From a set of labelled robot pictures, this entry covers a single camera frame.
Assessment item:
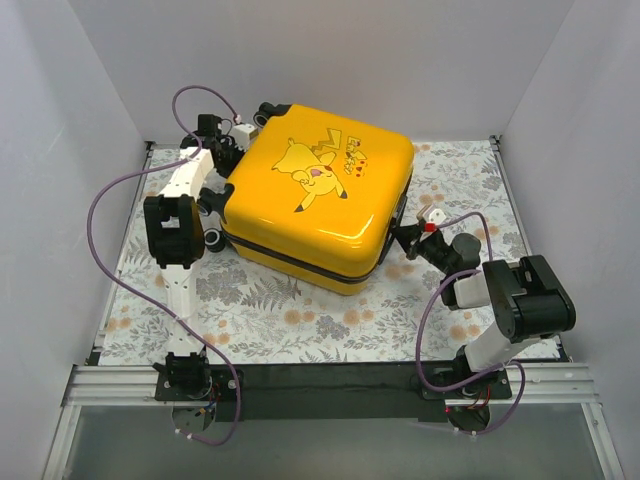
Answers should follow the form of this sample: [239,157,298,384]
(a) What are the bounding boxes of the yellow hard-shell suitcase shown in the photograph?
[198,102,414,295]

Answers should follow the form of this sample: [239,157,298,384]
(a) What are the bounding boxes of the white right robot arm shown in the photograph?
[394,221,577,398]

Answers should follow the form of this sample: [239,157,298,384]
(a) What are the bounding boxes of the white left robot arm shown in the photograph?
[143,114,258,400]

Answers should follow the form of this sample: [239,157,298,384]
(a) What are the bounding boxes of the floral table cloth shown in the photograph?
[97,139,561,365]

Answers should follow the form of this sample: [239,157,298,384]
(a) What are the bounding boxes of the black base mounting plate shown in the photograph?
[153,361,512,422]

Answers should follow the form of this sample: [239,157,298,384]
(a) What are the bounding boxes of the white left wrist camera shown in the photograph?
[230,123,259,151]

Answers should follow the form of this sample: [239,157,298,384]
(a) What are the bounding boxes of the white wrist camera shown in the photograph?
[230,123,259,151]
[416,205,447,234]

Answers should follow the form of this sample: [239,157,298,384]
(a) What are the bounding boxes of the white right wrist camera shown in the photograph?
[416,205,447,234]

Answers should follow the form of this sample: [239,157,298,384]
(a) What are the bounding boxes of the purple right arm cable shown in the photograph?
[415,211,526,437]

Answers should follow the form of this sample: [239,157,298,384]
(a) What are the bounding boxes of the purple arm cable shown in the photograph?
[415,211,526,437]
[87,85,246,446]

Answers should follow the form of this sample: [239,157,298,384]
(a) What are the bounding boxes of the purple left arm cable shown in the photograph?
[87,85,246,446]

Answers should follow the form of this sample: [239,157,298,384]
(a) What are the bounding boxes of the aluminium frame rail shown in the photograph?
[45,363,624,479]

